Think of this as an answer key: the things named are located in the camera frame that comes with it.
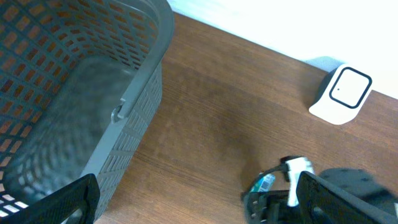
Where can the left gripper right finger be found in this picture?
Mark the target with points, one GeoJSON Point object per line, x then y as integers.
{"type": "Point", "coordinates": [345, 196]}

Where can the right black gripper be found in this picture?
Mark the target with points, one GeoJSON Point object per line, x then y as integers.
{"type": "Point", "coordinates": [268, 207]}

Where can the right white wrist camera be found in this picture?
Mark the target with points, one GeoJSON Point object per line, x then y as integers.
{"type": "Point", "coordinates": [295, 166]}

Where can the teal tissue pack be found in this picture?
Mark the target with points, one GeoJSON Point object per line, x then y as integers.
{"type": "Point", "coordinates": [264, 184]}

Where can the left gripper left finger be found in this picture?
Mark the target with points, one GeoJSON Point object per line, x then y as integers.
{"type": "Point", "coordinates": [83, 194]}

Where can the white barcode scanner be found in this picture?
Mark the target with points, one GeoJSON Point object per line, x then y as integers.
{"type": "Point", "coordinates": [341, 95]}

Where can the grey plastic mesh basket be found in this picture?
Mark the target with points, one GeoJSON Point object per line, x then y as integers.
{"type": "Point", "coordinates": [81, 81]}

